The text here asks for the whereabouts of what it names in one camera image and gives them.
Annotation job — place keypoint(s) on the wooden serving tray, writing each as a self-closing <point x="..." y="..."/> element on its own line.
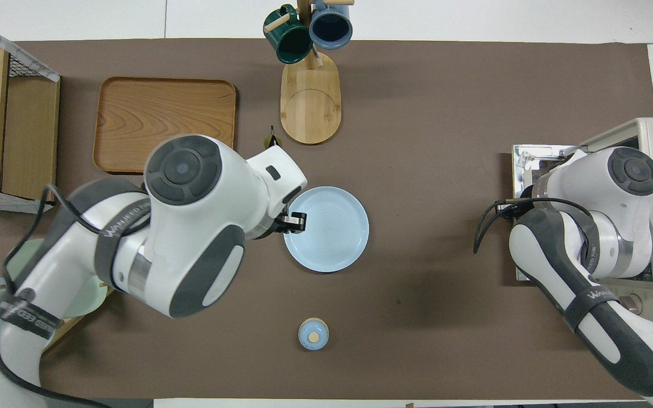
<point x="134" y="113"/>

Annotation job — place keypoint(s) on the wooden plate rack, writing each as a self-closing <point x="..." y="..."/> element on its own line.
<point x="77" y="324"/>

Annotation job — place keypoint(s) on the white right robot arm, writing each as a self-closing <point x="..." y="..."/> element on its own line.
<point x="587" y="181"/>

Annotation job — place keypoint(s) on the dark green mug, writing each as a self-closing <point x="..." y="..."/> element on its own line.
<point x="293" y="46"/>

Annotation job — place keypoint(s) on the dark purple eggplant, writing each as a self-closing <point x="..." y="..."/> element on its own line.
<point x="272" y="140"/>

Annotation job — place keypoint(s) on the pale green plate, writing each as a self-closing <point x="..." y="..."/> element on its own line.
<point x="85" y="297"/>

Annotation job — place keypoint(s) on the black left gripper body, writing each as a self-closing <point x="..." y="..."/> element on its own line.
<point x="295" y="222"/>

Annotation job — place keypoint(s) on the blue mug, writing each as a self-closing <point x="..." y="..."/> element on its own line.
<point x="331" y="28"/>

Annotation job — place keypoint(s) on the brown table mat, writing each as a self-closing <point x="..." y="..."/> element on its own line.
<point x="445" y="170"/>

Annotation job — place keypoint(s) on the wooden mug tree stand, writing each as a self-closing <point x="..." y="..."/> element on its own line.
<point x="310" y="107"/>

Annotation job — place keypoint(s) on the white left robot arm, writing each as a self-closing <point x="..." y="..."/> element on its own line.
<point x="190" y="238"/>

